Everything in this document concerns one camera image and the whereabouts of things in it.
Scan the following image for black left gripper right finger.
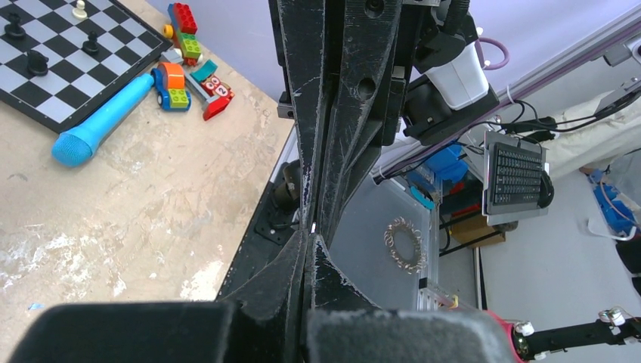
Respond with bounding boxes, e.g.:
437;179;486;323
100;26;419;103
304;234;515;362

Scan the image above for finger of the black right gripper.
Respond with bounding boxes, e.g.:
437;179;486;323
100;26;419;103
277;1;325;228
317;1;402;244

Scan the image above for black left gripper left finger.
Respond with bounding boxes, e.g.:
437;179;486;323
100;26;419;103
10;231;308;362

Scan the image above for red triangular block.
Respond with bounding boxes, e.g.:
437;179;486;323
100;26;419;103
185;60;235;121

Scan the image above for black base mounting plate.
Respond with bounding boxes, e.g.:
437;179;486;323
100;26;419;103
216;160;302;299

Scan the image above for red green toy block stack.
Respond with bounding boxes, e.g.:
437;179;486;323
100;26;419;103
163;2;203;67

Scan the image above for orange blue toy car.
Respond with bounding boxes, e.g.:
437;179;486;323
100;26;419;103
150;62;191;112

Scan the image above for black computer keyboard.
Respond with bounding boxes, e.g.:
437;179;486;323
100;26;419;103
482;131;554;226

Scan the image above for black chess pawn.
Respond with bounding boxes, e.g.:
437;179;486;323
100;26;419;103
82;30;100;56

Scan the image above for white chess piece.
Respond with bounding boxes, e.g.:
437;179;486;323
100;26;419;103
72;0;88;20

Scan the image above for black white chessboard mat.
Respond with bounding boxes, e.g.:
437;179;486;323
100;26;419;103
1;0;171;133

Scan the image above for light blue plastic cylinder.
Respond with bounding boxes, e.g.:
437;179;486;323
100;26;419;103
51;73;154;167

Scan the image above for black chess knight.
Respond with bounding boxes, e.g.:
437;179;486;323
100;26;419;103
26;50;49;76

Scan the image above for black chess piece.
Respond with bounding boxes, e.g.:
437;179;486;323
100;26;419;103
5;12;26;40

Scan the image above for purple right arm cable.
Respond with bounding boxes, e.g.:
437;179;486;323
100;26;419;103
474;36;511;71

